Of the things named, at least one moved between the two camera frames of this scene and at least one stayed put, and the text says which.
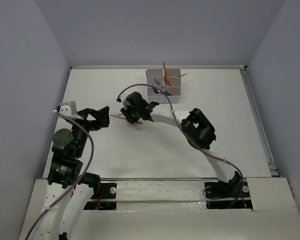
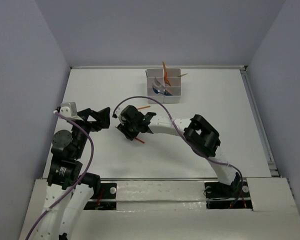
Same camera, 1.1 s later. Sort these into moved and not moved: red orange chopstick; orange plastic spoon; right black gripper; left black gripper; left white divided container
Moved: red orange chopstick; right black gripper
Not moved: orange plastic spoon; left white divided container; left black gripper
